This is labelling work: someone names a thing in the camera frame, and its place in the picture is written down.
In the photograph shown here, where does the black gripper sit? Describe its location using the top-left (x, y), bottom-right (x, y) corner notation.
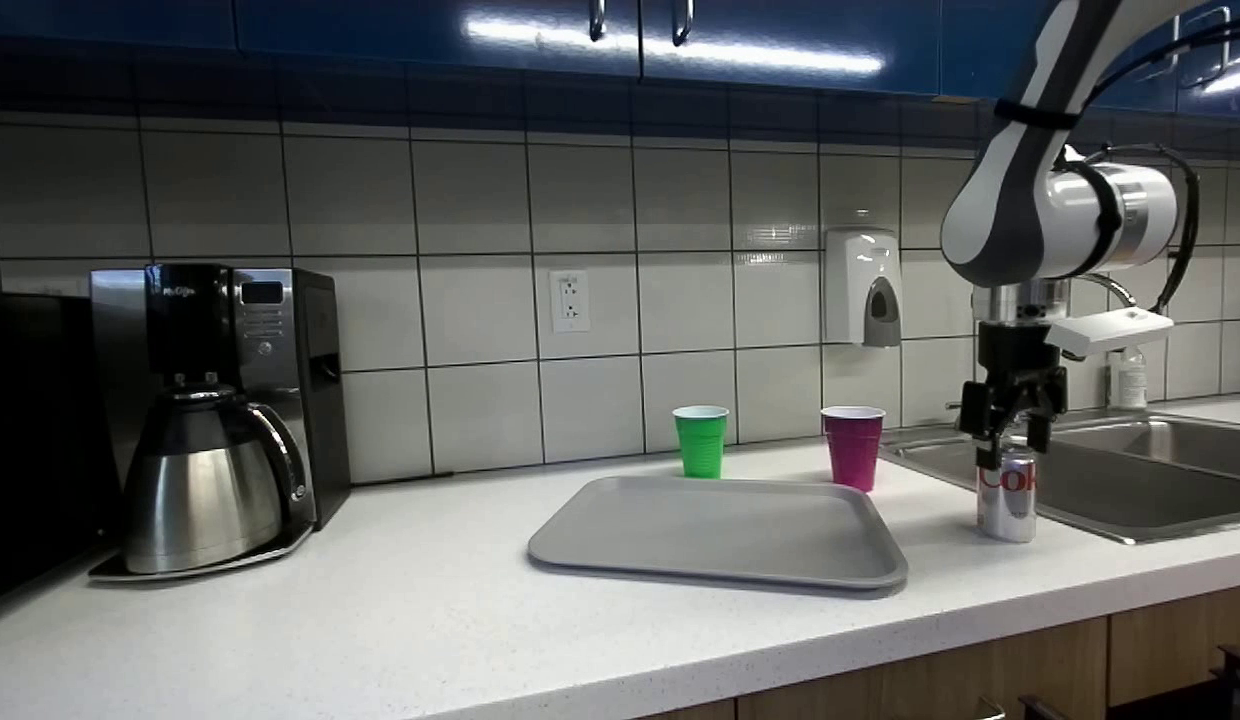
top-left (957, 316), bottom-right (1073, 473)

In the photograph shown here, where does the silver red soda can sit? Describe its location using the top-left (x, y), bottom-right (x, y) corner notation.
top-left (972, 446), bottom-right (1045, 543)

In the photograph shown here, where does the gray plastic tray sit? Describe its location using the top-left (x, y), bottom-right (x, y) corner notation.
top-left (526, 473), bottom-right (914, 602)

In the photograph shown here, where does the clear soap pump bottle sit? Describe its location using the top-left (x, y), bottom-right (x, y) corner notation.
top-left (1107, 348), bottom-right (1154, 417)

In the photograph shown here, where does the stainless steel double sink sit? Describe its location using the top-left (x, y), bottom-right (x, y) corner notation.
top-left (879, 413), bottom-right (1240, 548)

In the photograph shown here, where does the chrome gooseneck faucet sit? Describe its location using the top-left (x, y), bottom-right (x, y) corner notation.
top-left (1082, 269), bottom-right (1144, 316)

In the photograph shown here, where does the magenta plastic cup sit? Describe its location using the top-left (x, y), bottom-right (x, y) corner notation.
top-left (821, 404), bottom-right (889, 498)

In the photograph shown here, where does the wooden lower cabinet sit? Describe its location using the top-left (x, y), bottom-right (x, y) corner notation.
top-left (643, 580), bottom-right (1240, 720)

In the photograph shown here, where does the green plastic cup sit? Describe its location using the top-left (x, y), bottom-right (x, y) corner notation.
top-left (672, 404), bottom-right (733, 485)

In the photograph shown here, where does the black silver coffee maker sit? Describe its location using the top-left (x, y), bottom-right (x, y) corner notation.
top-left (88, 262), bottom-right (356, 585)

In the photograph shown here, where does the blue upper cabinet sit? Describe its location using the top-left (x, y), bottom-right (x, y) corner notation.
top-left (0, 0), bottom-right (1240, 129)

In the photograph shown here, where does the stainless steel coffee carafe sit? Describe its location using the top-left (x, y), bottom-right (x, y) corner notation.
top-left (119, 383), bottom-right (317, 580)

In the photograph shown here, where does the black microwave oven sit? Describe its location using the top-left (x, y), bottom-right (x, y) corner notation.
top-left (0, 290), bottom-right (119, 607)

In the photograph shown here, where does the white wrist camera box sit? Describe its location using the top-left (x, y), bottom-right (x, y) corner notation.
top-left (1045, 303), bottom-right (1181, 363)

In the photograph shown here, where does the white wall soap dispenser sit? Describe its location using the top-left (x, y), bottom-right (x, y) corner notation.
top-left (821, 229), bottom-right (907, 351)

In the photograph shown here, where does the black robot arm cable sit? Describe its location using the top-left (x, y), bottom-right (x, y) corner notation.
top-left (1082, 7), bottom-right (1240, 319)

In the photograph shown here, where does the white wall outlet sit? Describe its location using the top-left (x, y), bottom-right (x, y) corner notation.
top-left (548, 269), bottom-right (596, 335)

